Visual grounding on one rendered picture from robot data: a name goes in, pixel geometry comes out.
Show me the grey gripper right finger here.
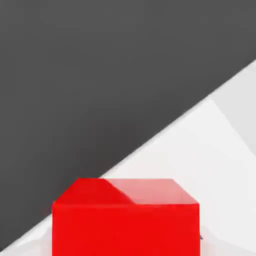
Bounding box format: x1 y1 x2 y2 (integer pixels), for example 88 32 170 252
199 225 253 256

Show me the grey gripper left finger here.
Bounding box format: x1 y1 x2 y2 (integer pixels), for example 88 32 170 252
18 227 53 256

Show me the small red cube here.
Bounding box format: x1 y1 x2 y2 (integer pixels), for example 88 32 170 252
51 177 201 256

